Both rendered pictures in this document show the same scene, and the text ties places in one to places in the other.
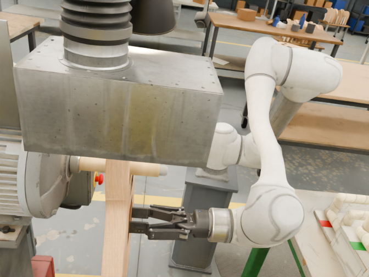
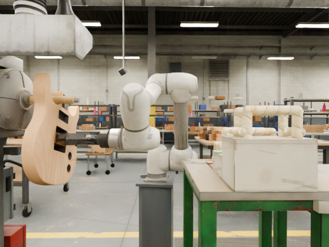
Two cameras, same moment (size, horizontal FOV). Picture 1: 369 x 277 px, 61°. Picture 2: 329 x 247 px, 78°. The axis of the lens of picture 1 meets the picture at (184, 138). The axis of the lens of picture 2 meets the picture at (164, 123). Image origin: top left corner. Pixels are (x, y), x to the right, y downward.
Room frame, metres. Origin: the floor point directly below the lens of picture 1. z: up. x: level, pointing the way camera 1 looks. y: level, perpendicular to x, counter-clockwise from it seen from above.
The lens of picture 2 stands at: (-0.23, -0.44, 1.16)
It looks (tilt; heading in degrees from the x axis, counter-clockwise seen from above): 1 degrees down; 7
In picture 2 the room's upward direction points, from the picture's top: straight up
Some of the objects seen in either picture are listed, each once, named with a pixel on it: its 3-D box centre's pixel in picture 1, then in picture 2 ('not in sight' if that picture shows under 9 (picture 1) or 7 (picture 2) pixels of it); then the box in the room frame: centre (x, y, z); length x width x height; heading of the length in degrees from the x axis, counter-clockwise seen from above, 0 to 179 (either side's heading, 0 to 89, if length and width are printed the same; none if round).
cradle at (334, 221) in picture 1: (334, 220); not in sight; (0.84, -0.58, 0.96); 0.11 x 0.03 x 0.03; 8
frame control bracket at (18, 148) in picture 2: not in sight; (27, 148); (0.72, 0.39, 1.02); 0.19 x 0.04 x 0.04; 8
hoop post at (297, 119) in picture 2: not in sight; (297, 124); (0.51, -0.80, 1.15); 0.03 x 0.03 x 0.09
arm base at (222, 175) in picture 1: (209, 164); (154, 175); (1.37, -0.16, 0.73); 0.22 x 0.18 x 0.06; 90
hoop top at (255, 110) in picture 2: not in sight; (271, 110); (0.50, -0.71, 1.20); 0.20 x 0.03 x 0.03; 97
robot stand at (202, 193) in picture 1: (200, 215); (156, 222); (1.37, -0.18, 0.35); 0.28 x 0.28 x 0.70; 0
